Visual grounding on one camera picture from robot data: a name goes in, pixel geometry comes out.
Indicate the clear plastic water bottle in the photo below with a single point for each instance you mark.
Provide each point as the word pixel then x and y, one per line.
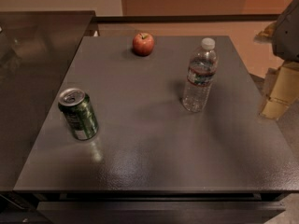
pixel 201 71

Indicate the dark side table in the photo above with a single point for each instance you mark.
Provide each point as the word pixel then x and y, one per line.
pixel 36 49

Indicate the green soda can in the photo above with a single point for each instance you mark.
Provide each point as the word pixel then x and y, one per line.
pixel 78 112

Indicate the red apple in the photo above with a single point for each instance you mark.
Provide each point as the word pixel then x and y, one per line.
pixel 143 44

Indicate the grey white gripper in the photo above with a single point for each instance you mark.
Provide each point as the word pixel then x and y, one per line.
pixel 287 36

